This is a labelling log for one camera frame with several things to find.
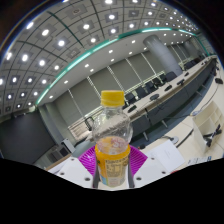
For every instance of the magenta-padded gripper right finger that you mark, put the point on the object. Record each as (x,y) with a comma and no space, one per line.
(146,170)

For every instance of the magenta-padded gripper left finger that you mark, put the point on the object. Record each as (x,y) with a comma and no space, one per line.
(75,170)

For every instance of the yellow-capped clear drink bottle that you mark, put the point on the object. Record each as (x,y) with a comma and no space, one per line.
(112,133)

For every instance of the white printed paper sheet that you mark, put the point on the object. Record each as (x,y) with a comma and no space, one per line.
(165,155)

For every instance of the black gooseneck rod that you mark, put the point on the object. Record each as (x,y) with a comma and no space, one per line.
(185,137)

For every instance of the long curved conference desk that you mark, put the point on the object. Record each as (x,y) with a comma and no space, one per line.
(160,100)

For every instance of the black desk microphone units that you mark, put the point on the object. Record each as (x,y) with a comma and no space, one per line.
(154,96)

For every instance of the black markers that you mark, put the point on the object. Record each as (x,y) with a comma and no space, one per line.
(213,135)

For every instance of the row of black chairs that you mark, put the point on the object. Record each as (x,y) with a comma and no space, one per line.
(156,81)

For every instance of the black tabletop microphone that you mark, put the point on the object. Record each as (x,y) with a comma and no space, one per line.
(218,80)

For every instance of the ceiling lights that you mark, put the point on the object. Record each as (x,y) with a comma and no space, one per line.
(61,43)

